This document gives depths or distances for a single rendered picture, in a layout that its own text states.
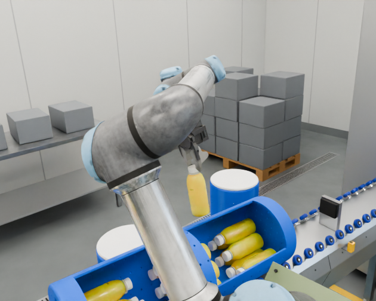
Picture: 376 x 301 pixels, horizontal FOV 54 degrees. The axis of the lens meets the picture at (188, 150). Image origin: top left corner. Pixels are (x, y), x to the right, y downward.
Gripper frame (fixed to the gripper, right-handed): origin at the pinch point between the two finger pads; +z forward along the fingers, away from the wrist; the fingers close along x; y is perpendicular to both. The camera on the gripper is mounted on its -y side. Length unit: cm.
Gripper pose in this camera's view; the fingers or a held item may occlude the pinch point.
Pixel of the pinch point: (193, 168)
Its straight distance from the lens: 129.9
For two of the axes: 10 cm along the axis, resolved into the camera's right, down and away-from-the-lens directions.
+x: -6.1, -1.4, 7.8
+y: 7.5, -4.3, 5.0
